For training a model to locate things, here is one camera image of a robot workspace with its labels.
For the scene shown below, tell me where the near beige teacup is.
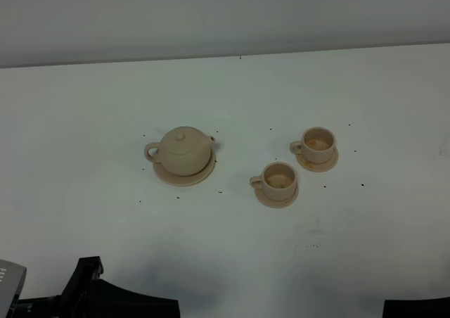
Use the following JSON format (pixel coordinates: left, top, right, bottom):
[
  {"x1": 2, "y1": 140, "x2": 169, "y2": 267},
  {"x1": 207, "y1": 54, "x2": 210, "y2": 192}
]
[{"x1": 249, "y1": 162, "x2": 298, "y2": 202}]

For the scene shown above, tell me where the far beige cup saucer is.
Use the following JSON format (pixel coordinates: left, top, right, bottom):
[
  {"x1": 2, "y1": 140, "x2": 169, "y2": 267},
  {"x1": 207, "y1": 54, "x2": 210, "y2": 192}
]
[{"x1": 295, "y1": 146, "x2": 339, "y2": 172}]

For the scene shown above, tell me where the grey device at corner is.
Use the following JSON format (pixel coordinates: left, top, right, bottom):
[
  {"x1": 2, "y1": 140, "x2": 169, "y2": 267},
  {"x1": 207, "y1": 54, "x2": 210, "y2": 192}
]
[{"x1": 0, "y1": 260, "x2": 27, "y2": 318}]

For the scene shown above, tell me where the beige teacup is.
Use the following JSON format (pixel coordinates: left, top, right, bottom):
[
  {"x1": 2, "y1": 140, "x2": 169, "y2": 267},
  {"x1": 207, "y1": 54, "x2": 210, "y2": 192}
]
[
  {"x1": 290, "y1": 127, "x2": 336, "y2": 164},
  {"x1": 249, "y1": 162, "x2": 298, "y2": 202}
]

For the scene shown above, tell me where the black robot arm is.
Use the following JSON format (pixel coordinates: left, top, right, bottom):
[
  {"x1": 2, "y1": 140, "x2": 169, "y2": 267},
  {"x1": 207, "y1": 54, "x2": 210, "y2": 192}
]
[{"x1": 8, "y1": 256, "x2": 181, "y2": 318}]

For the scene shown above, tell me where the beige ceramic teapot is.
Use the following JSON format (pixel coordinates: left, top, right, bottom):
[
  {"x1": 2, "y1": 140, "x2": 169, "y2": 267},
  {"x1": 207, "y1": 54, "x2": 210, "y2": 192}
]
[{"x1": 144, "y1": 126, "x2": 215, "y2": 177}]

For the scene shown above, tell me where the far beige teacup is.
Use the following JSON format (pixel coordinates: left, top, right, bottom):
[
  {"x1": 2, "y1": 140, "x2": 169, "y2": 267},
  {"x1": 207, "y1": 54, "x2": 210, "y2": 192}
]
[{"x1": 290, "y1": 127, "x2": 336, "y2": 164}]

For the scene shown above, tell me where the large beige teapot saucer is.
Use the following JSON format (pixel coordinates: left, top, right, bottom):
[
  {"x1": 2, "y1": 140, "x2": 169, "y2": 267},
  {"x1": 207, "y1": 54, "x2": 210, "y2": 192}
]
[{"x1": 153, "y1": 149, "x2": 216, "y2": 187}]

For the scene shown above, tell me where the near beige cup saucer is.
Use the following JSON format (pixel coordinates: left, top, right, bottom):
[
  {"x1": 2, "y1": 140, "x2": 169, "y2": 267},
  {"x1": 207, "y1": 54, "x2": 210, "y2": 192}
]
[{"x1": 254, "y1": 186, "x2": 299, "y2": 209}]

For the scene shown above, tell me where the black base at right corner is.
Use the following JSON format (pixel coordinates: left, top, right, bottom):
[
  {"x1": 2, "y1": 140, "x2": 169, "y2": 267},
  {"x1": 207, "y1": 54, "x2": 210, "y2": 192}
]
[{"x1": 382, "y1": 297, "x2": 450, "y2": 318}]

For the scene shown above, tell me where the beige cup saucer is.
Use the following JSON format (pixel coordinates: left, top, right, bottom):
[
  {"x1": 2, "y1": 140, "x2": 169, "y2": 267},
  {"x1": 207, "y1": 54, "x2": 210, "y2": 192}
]
[
  {"x1": 254, "y1": 186, "x2": 299, "y2": 209},
  {"x1": 295, "y1": 146, "x2": 339, "y2": 172}
]

